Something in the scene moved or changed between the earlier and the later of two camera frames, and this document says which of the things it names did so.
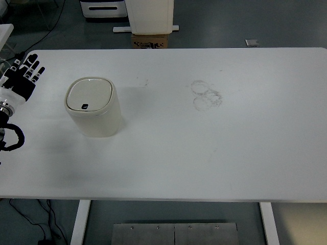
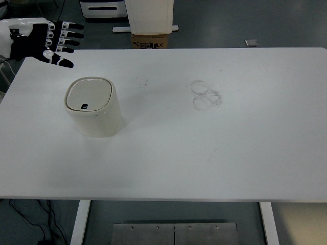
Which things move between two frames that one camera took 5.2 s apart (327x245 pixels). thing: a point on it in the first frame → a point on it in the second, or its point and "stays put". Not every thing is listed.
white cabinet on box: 150,17 stays put
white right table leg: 270,225 stays put
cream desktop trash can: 93,104 stays put
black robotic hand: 18,77 → 45,41
